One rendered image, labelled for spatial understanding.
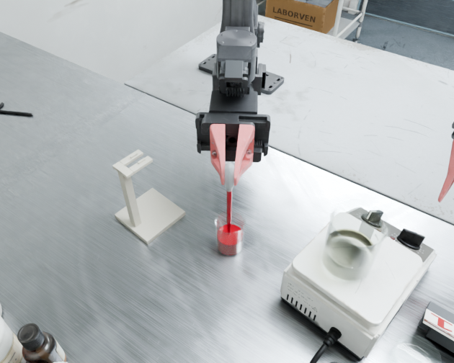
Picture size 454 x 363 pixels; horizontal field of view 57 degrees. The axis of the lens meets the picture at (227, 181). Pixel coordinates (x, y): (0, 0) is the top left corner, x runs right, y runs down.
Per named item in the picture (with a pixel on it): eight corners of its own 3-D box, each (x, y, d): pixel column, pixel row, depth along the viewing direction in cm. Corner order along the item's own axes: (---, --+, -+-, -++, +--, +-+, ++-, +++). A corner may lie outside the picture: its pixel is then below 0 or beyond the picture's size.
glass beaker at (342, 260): (315, 240, 53) (327, 196, 47) (367, 244, 53) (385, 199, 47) (320, 289, 48) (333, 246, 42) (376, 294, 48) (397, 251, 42)
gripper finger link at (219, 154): (264, 163, 50) (264, 115, 56) (204, 160, 50) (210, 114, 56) (261, 201, 54) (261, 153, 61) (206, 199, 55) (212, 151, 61)
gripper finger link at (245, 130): (254, 163, 50) (255, 115, 56) (194, 160, 50) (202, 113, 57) (251, 201, 54) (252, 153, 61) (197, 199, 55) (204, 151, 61)
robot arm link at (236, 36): (270, 48, 56) (269, 11, 64) (205, 47, 56) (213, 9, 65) (265, 119, 64) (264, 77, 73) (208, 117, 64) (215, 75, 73)
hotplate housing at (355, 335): (353, 215, 67) (365, 181, 62) (432, 263, 61) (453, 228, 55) (266, 310, 56) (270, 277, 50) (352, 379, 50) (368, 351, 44)
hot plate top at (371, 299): (340, 212, 57) (341, 208, 57) (424, 263, 52) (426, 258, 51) (287, 267, 51) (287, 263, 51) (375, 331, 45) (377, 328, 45)
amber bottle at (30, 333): (55, 385, 49) (29, 354, 43) (30, 373, 50) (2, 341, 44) (73, 356, 51) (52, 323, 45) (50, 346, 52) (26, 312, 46)
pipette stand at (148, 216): (153, 190, 71) (142, 131, 62) (185, 214, 67) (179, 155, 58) (114, 217, 67) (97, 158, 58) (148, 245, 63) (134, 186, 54)
